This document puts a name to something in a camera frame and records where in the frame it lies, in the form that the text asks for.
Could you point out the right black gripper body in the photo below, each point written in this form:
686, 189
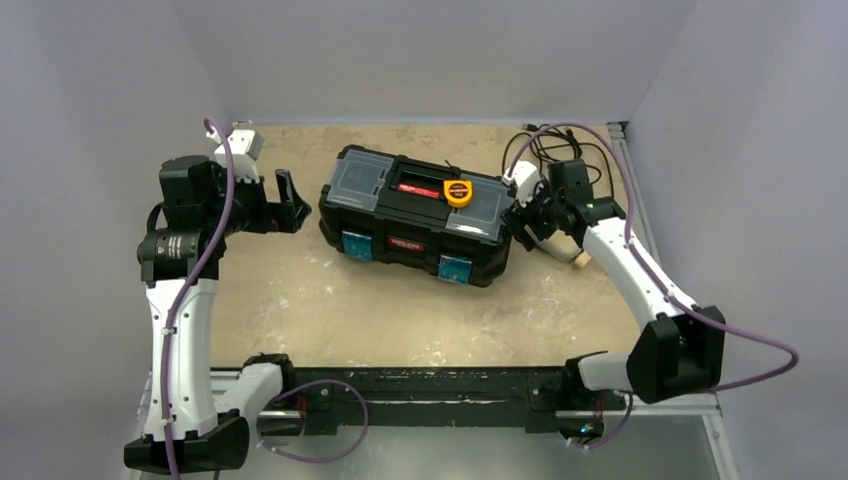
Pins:
527, 216

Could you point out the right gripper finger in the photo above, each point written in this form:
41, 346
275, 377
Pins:
521, 229
516, 212

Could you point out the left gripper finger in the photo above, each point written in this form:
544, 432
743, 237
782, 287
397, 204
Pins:
289, 218
287, 192

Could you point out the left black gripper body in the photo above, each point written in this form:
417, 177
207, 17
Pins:
269, 206

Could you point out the beige umbrella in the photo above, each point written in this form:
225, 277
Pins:
563, 248

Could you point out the black plastic toolbox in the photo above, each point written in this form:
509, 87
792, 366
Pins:
391, 209

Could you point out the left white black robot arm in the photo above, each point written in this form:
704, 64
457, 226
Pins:
189, 429

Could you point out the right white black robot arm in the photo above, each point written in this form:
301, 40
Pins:
680, 347

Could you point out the yellow tape measure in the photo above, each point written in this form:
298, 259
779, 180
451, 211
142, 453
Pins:
458, 193

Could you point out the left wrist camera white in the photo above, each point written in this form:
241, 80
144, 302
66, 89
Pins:
245, 146

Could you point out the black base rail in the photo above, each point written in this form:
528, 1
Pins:
535, 399

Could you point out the aluminium frame rail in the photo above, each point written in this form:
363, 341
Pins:
690, 404

